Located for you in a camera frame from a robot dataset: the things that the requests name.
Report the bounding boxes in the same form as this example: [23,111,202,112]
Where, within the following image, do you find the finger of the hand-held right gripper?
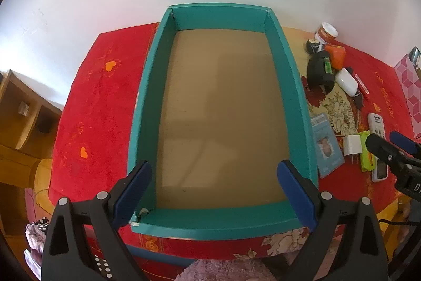
[390,131,421,166]
[366,134,412,170]

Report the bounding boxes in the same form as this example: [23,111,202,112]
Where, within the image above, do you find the white jar orange label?
[315,22,339,45]

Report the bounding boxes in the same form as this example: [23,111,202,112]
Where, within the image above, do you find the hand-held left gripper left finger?
[41,160,152,281]

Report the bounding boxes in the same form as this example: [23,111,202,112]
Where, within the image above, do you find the pink patterned box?
[395,56,421,138]

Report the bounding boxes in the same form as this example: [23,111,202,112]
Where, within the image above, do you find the black cable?
[378,218,421,227]

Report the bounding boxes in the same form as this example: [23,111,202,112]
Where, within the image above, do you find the white earbud case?
[334,68,358,97]

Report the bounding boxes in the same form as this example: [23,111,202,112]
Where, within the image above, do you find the green clip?
[359,130,376,172]

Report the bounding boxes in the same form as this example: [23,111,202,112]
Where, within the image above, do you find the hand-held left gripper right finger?
[277,160,389,281]

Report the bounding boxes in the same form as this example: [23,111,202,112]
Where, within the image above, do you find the key bunch black fobs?
[353,93,364,128]

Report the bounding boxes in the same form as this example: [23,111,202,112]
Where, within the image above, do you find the blue card holder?
[311,114,345,178]

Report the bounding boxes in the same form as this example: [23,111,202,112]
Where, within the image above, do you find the white remote control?
[367,113,389,183]

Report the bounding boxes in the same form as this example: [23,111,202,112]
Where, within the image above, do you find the wooden shelf unit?
[0,70,63,222]

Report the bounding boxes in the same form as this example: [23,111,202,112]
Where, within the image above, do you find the white charger plug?
[343,135,362,165]

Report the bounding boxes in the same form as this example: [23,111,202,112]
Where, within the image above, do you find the polka dot bag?
[26,217,109,281]

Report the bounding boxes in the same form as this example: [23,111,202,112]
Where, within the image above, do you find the teal cardboard box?
[128,4,319,240]

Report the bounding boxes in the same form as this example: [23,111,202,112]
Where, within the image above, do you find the wooden side table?
[383,199,421,268]

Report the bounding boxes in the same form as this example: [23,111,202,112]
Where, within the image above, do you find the monkey toy orange base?
[305,38,347,70]

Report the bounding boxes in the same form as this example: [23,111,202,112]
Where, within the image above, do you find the pink fluffy rug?
[174,251,297,281]

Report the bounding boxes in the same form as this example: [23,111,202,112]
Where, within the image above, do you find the red patterned blanket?
[48,22,421,263]

